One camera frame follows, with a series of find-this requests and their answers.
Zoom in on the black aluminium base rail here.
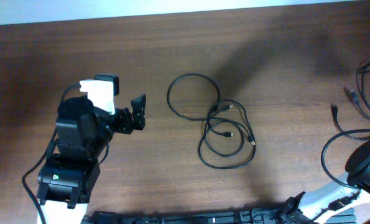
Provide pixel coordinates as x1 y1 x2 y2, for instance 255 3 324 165
81 207 356 224

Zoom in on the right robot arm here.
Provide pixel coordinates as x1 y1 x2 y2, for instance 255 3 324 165
281 129 370 223

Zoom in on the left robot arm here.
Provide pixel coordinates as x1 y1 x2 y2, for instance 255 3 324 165
37 95 146 223

